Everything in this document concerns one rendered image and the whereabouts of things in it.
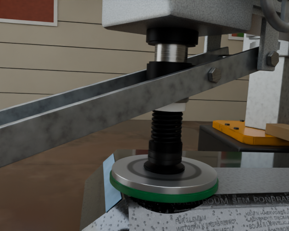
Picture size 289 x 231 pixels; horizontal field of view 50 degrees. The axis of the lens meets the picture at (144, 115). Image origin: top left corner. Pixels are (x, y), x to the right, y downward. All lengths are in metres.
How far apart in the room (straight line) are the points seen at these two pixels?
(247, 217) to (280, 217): 0.07
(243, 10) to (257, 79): 1.14
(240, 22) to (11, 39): 6.44
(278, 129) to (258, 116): 0.22
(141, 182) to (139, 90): 0.16
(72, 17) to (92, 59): 0.93
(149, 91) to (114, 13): 0.17
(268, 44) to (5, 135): 0.53
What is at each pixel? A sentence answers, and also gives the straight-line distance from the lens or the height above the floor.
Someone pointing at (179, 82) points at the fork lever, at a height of 1.03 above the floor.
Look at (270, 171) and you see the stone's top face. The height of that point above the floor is 0.82.
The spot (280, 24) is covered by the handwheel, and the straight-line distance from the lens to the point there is 0.59.
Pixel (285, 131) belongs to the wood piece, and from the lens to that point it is 1.49.
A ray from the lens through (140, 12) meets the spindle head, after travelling 0.53.
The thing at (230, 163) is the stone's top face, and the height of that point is 0.82.
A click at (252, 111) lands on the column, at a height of 0.87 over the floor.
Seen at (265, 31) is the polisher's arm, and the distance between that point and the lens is 0.70.
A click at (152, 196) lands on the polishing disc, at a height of 0.83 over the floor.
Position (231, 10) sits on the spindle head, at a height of 1.15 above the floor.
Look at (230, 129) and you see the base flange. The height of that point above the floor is 0.78.
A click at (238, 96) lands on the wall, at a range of 7.55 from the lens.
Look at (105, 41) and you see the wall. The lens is 6.73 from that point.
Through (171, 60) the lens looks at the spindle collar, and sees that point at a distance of 0.58.
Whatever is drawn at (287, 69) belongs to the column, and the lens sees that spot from 1.68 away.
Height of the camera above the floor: 1.04
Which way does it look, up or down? 8 degrees down
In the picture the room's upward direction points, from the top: 3 degrees clockwise
